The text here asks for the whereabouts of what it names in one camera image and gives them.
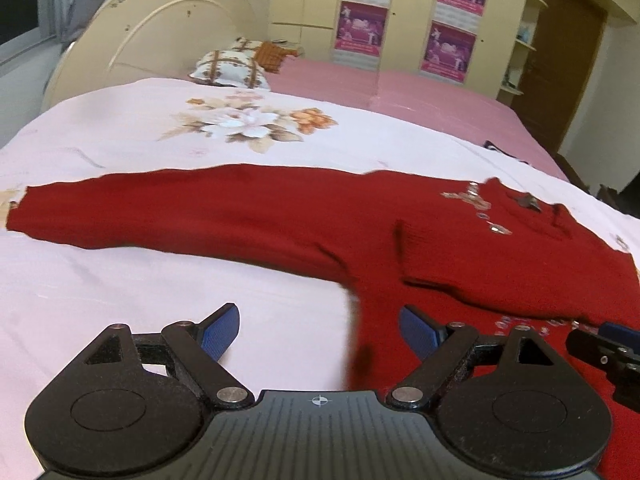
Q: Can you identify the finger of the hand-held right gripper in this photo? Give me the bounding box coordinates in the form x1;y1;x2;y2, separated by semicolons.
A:
565;321;640;372

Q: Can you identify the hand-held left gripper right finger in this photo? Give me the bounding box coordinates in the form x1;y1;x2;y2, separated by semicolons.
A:
387;305;557;409

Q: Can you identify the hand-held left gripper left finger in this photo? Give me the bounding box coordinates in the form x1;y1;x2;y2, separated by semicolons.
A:
80;303;254;408

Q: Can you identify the red knit sweater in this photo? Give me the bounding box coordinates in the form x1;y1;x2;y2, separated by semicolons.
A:
6;162;640;480

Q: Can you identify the striped folded cloth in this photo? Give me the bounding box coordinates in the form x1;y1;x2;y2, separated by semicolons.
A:
482;140;531;166

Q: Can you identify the pink bedsheet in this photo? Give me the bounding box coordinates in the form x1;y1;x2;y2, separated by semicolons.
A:
260;56;571;183

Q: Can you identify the pale floral bedsheet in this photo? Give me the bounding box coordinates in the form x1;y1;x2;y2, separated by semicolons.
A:
0;77;640;480

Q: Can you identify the orange checked pillow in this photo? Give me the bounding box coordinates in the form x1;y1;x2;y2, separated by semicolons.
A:
252;40;304;75

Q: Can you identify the brown wooden door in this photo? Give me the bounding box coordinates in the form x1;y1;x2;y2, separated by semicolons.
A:
510;0;609;155

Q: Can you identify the cream open shelf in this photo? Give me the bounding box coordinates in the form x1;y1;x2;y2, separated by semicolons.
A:
496;0;549;107

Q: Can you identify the cream wooden headboard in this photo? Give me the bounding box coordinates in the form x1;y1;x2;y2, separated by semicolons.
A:
40;0;272;112

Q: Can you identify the cream wardrobe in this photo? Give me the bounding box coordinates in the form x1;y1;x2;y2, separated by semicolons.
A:
267;0;535;102

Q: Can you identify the window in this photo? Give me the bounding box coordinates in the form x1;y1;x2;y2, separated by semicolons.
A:
0;0;53;67

